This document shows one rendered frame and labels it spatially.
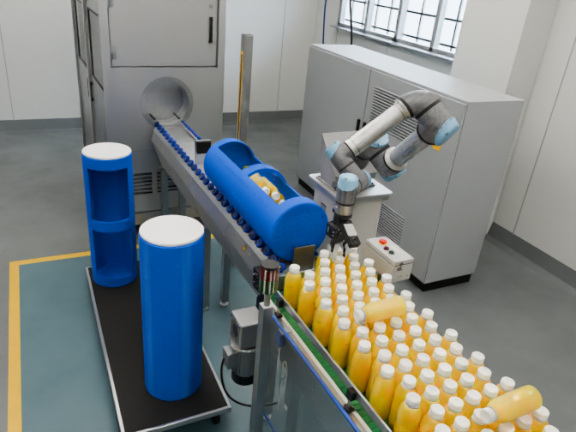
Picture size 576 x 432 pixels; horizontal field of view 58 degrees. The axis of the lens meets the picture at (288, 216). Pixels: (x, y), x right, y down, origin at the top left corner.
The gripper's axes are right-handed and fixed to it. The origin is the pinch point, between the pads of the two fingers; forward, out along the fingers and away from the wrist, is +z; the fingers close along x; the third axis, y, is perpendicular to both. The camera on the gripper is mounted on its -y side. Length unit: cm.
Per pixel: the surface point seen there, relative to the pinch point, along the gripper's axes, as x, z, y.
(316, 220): -1.2, -6.4, 22.1
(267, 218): 19.3, -7.1, 29.3
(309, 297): 21.5, 3.9, -14.7
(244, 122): -27, -7, 164
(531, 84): -267, -34, 139
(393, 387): 19, 5, -62
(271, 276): 43, -16, -24
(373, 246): -17.8, -1.7, 1.9
